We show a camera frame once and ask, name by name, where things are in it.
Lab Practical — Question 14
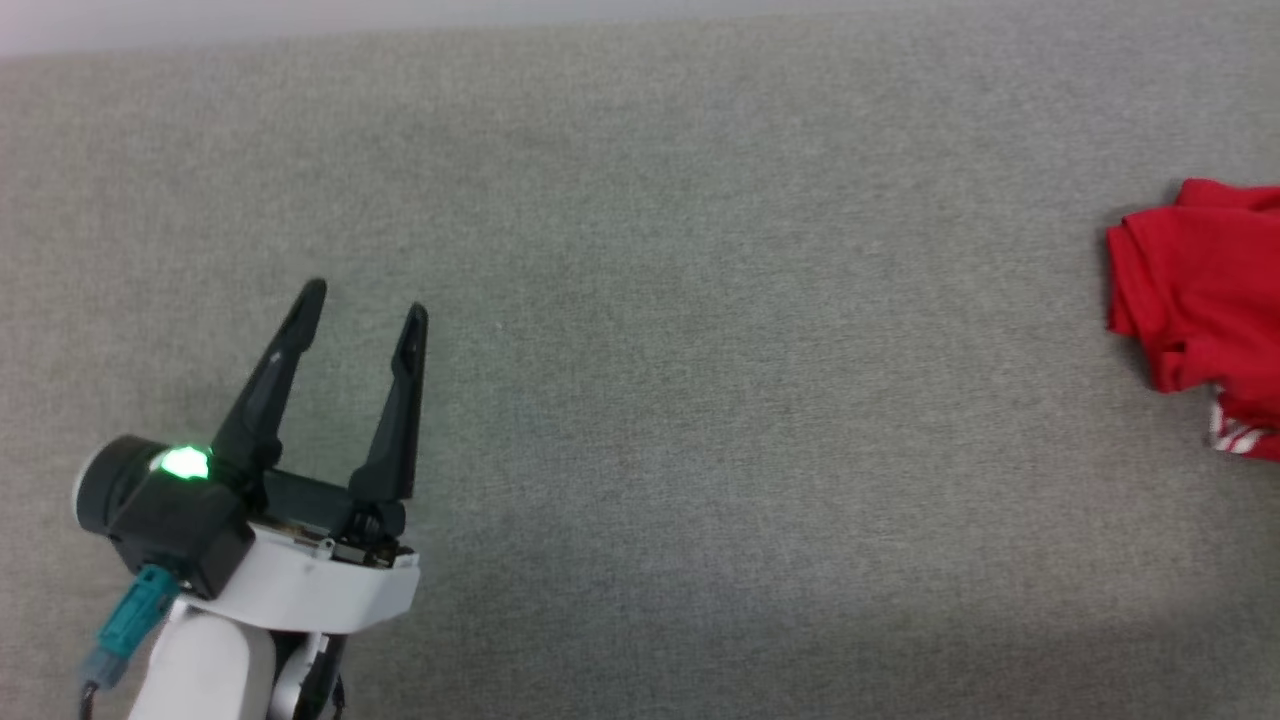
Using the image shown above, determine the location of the teal left camera cable connector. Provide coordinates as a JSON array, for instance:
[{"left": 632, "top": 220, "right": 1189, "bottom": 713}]
[{"left": 80, "top": 565, "right": 184, "bottom": 691}]

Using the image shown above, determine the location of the grey fabric sofa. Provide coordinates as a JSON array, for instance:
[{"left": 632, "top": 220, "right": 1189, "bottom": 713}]
[{"left": 0, "top": 18, "right": 1280, "bottom": 720}]

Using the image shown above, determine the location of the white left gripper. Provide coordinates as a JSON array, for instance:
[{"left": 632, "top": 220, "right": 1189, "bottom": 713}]
[{"left": 182, "top": 278, "right": 430, "bottom": 637}]

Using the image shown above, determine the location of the red garment with white stripes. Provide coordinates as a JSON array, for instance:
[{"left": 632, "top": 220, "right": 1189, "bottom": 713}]
[{"left": 1105, "top": 178, "right": 1280, "bottom": 463}]

